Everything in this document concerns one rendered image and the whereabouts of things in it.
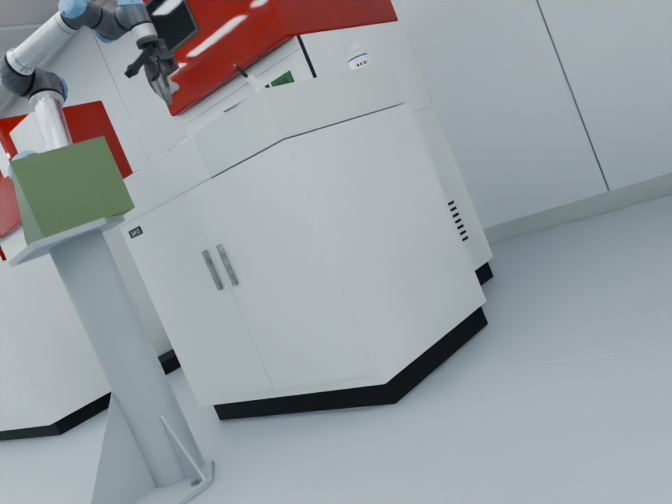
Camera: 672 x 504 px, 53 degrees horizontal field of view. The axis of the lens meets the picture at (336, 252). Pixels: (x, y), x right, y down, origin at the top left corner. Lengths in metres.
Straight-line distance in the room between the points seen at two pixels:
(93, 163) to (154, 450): 0.87
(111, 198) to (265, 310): 0.57
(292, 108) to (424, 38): 2.18
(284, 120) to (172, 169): 0.52
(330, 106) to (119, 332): 0.91
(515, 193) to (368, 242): 2.03
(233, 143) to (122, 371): 0.75
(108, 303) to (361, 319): 0.74
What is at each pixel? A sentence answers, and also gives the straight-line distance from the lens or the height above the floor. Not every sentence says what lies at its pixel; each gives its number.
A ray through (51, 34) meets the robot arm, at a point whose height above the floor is 1.43.
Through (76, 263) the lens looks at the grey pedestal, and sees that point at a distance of 2.11.
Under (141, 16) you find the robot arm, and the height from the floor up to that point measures 1.37.
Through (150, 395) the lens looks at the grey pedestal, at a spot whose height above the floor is 0.29.
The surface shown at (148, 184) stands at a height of 0.90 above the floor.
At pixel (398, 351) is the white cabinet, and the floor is 0.13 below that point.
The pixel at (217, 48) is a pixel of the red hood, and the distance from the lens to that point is 2.87.
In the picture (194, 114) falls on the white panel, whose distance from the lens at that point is 3.13.
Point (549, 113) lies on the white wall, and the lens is 3.77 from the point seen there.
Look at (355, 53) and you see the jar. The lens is 2.35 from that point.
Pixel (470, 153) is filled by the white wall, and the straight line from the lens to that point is 4.00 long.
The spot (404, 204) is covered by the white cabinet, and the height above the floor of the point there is 0.51.
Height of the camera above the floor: 0.63
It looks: 5 degrees down
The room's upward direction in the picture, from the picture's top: 23 degrees counter-clockwise
